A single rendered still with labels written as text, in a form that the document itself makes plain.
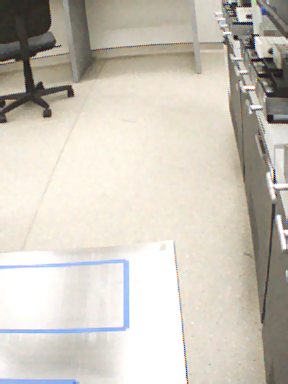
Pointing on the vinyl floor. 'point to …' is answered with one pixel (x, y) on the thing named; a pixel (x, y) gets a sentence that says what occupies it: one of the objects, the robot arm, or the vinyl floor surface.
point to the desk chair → (26, 36)
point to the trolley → (92, 316)
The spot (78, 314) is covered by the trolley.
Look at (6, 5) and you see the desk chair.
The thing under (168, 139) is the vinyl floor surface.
